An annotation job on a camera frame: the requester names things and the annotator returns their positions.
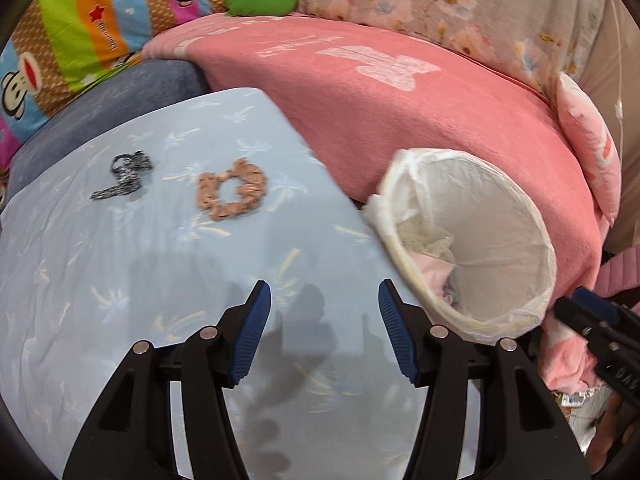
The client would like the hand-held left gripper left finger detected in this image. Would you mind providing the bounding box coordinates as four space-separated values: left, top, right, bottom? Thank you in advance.
62 280 273 480

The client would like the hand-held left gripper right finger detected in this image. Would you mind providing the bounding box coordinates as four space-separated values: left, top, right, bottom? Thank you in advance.
377 279 586 480

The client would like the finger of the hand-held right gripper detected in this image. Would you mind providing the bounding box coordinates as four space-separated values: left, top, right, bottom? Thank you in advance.
555 286 640 388

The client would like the bin with white bag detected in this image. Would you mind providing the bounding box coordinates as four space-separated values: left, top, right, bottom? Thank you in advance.
362 147 558 346

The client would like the person's right hand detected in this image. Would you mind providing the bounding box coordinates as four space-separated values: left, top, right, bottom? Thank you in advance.
589 394 632 476

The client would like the pink ribbed cushion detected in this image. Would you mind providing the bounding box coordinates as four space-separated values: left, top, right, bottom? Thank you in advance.
606 249 640 307

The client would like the light blue printed cloth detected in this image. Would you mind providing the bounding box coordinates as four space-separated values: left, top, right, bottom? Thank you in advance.
0 87 436 480

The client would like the brown scrunchie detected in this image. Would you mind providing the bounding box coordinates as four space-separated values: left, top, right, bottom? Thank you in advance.
195 157 267 221

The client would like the black and white scrunchie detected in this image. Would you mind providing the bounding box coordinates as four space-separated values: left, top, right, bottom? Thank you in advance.
90 151 155 201

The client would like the pink pillow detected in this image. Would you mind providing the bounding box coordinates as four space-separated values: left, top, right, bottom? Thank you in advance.
555 71 623 226

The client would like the pink blanket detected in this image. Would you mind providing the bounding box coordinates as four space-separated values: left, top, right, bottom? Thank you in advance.
142 10 608 396

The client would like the blue-grey cushion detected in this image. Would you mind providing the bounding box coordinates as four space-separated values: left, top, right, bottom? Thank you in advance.
10 57 211 196

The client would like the grey floral sheet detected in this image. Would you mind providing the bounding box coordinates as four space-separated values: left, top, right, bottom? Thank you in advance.
240 0 613 106

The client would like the colourful monkey cartoon pillow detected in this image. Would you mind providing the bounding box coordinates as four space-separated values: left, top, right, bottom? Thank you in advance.
0 0 246 171

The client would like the white cable with switch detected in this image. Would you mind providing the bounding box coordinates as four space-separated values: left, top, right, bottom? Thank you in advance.
607 5 626 131

